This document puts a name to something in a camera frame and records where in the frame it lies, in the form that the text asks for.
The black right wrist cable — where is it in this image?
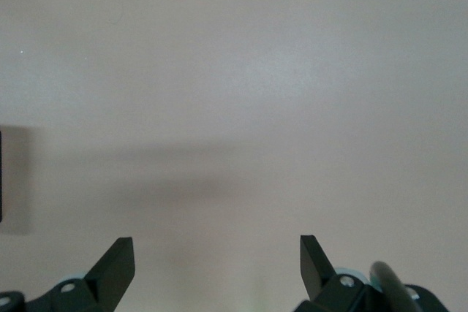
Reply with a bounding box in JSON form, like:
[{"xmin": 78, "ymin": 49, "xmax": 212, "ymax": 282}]
[{"xmin": 369, "ymin": 261, "xmax": 420, "ymax": 312}]

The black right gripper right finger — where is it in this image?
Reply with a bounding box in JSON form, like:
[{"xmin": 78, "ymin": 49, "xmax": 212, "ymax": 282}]
[{"xmin": 293, "ymin": 235, "xmax": 382, "ymax": 312}]

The black plastic box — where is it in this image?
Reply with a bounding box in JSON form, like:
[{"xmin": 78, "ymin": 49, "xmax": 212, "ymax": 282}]
[{"xmin": 0, "ymin": 129, "xmax": 4, "ymax": 224}]

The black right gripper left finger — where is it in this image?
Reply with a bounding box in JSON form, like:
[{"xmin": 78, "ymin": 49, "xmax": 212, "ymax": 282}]
[{"xmin": 25, "ymin": 237, "xmax": 136, "ymax": 312}]

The brown table mat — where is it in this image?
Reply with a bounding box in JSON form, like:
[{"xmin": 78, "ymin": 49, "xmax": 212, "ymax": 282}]
[{"xmin": 0, "ymin": 0, "xmax": 468, "ymax": 312}]

